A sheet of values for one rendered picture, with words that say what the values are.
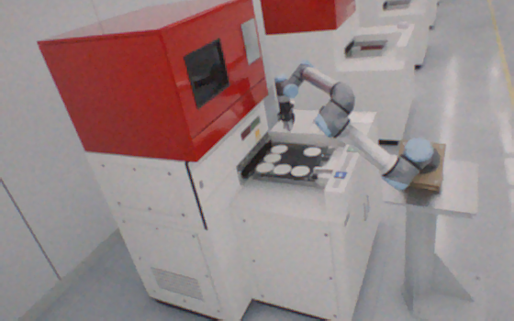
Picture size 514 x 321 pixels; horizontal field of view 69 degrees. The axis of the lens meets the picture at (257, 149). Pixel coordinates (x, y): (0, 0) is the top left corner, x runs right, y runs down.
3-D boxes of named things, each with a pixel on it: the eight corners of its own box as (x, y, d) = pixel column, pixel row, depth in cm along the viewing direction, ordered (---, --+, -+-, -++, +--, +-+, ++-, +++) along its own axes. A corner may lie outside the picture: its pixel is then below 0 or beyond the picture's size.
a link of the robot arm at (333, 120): (426, 171, 171) (332, 97, 169) (404, 196, 173) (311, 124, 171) (416, 167, 183) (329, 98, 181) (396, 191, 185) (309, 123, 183)
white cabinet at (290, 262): (254, 307, 243) (228, 207, 205) (303, 214, 316) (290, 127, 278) (353, 336, 214) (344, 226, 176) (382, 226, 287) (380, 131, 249)
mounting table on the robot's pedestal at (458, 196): (475, 182, 206) (477, 162, 200) (474, 236, 173) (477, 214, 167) (390, 173, 228) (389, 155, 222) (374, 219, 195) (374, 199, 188)
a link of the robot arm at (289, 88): (296, 77, 199) (287, 72, 208) (283, 94, 200) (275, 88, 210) (306, 85, 203) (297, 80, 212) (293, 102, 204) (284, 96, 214)
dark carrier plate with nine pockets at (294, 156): (251, 172, 217) (251, 171, 216) (273, 144, 243) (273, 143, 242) (307, 179, 201) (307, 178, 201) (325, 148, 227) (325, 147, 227)
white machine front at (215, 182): (205, 229, 191) (184, 162, 172) (269, 149, 253) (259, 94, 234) (209, 230, 189) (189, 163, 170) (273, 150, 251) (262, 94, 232)
